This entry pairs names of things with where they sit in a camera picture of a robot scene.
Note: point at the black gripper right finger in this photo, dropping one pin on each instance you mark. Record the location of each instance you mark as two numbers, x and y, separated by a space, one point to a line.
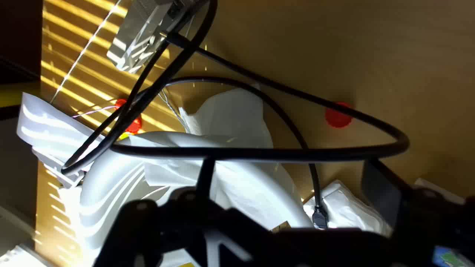
425 222

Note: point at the white colander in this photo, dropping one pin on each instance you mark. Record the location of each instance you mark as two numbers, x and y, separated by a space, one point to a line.
98 192

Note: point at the small red yellow item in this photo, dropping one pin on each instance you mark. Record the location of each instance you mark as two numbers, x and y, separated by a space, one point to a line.
135 123

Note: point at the white crumpled cloth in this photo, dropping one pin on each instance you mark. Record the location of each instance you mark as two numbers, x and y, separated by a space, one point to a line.
238 118

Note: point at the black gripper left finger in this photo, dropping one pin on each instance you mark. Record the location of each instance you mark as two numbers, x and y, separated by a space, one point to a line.
134 231

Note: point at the white folded cloth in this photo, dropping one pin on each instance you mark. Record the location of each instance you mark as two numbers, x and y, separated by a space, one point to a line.
346 207

